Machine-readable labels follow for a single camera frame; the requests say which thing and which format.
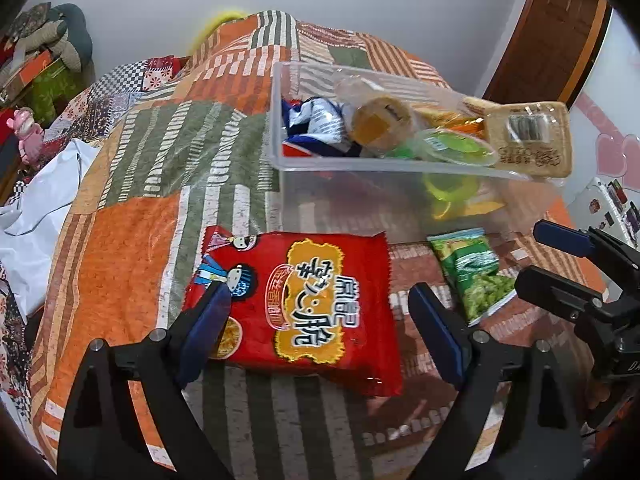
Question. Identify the white fridge with magnets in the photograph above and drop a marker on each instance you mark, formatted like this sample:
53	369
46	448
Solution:
605	210

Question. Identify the brown cake packet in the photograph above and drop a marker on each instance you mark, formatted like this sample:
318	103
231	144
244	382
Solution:
530	155

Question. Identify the red noodle snack packet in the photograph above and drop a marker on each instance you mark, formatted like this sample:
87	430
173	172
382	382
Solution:
320	300

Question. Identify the pink heart sticker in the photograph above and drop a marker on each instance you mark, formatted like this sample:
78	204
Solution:
617	155

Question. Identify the dark patterned cushion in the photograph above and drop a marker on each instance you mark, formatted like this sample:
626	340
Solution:
30	20

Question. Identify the white plastic bag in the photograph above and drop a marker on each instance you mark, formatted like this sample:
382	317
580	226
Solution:
40	210

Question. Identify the clear plastic container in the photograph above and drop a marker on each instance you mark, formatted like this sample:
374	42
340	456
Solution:
350	195

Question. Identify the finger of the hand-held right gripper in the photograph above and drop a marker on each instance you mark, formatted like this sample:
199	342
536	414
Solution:
555	292
565	240

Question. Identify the blue white snack packet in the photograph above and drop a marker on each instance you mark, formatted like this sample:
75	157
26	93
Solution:
320	117

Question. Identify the grey green plush toy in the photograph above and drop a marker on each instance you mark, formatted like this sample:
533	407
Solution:
75	35

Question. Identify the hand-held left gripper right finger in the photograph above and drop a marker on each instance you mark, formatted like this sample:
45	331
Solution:
440	330

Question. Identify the white wardrobe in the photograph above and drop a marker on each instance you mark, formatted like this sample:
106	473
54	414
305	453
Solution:
615	85

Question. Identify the clear green-edged pastry packet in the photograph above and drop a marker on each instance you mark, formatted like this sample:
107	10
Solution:
382	120

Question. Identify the orange cardboard box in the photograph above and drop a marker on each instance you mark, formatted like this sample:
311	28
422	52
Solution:
37	67

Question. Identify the person's right hand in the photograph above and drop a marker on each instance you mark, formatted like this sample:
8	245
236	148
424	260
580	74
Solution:
597	395

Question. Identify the green lidded clear cup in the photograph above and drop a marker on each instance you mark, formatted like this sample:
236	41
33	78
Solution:
455	147

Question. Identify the green pea snack packet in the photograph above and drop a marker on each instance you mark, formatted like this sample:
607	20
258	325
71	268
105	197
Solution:
475	270

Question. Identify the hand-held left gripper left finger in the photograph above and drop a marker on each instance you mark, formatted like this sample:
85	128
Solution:
207	330

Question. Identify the pink toy figure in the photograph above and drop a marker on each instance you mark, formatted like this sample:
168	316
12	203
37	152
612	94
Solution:
27	132

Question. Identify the brown wooden door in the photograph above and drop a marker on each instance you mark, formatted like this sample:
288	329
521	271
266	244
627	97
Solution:
550	35

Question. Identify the orange green patchwork blanket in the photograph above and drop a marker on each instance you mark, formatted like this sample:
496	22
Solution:
150	160

